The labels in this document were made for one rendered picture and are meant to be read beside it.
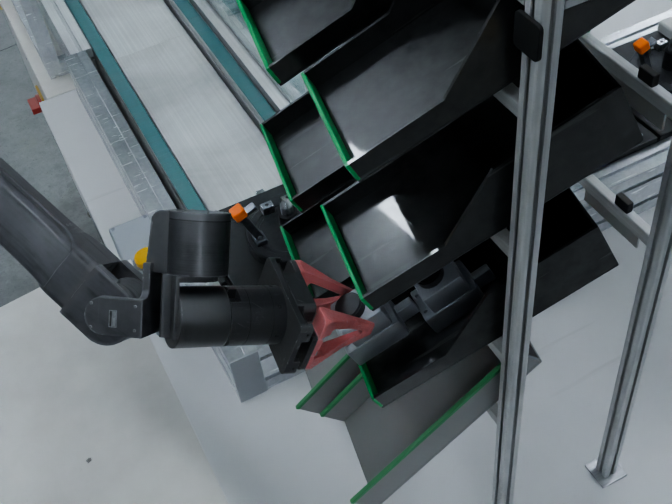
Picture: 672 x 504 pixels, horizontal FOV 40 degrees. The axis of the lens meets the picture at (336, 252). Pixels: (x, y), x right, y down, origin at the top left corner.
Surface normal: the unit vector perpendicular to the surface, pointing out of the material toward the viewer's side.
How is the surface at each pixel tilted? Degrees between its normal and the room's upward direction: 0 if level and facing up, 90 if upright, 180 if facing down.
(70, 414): 0
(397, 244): 25
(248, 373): 90
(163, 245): 47
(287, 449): 0
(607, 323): 0
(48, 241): 40
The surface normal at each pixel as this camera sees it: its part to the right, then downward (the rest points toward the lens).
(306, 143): -0.48, -0.50
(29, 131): -0.10, -0.68
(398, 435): -0.74, -0.29
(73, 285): -0.16, 0.04
